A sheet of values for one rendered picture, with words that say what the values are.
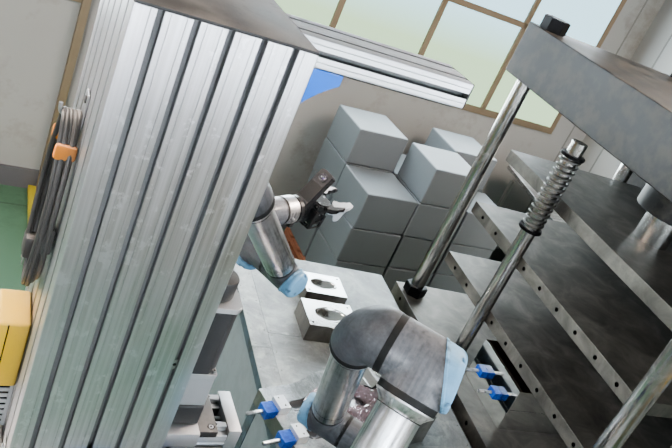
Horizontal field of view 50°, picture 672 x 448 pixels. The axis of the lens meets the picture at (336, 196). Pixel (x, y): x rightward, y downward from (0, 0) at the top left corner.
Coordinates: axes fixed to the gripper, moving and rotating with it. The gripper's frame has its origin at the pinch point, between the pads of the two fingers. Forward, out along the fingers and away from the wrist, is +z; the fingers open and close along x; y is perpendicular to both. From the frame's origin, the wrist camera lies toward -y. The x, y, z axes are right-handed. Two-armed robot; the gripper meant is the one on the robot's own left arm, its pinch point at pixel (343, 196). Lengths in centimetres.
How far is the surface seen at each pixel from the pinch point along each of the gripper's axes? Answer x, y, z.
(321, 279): -18, 63, 51
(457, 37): -130, 6, 250
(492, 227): 10, 17, 95
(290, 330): -3, 67, 23
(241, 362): -8, 87, 15
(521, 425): 69, 55, 74
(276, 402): 25, 55, -14
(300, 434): 37, 53, -16
